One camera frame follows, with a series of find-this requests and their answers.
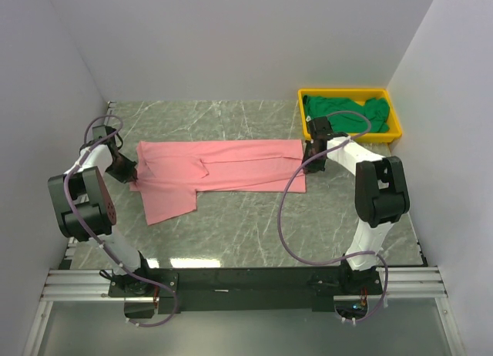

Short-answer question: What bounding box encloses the pink t shirt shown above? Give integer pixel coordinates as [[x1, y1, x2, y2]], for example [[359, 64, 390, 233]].
[[130, 139, 306, 225]]

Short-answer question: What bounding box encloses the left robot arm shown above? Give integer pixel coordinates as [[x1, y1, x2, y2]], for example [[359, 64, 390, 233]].
[[48, 125, 154, 296]]

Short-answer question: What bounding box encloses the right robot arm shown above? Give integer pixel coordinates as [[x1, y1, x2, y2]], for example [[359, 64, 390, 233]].
[[303, 117, 410, 294]]

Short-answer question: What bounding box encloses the yellow plastic bin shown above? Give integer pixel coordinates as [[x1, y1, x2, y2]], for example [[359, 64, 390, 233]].
[[297, 86, 404, 144]]

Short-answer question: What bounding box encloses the green t shirt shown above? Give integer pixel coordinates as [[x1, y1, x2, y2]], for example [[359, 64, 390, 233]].
[[302, 95, 390, 133]]

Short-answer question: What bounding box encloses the black base beam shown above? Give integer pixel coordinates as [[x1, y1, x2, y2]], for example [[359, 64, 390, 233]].
[[109, 264, 383, 314]]

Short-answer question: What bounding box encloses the aluminium frame rail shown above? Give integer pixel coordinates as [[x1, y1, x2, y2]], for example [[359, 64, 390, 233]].
[[22, 101, 116, 356]]

